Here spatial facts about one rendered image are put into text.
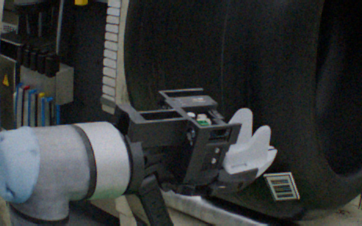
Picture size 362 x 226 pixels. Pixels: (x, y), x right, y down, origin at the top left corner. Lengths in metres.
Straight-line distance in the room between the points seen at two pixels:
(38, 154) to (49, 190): 0.04
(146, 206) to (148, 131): 0.09
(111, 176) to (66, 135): 0.06
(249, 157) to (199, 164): 0.08
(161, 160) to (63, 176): 0.13
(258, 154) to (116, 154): 0.19
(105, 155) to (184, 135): 0.09
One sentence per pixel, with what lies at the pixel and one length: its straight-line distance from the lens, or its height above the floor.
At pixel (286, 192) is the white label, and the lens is 1.23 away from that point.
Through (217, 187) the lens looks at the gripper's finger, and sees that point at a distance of 0.99.
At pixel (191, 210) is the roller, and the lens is 1.46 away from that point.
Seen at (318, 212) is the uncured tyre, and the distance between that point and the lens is 1.35.
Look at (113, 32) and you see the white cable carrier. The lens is 1.64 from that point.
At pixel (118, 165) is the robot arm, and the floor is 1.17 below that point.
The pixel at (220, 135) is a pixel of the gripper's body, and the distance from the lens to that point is 0.97.
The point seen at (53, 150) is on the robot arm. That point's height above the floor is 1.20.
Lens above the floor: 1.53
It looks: 20 degrees down
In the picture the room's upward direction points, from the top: 2 degrees clockwise
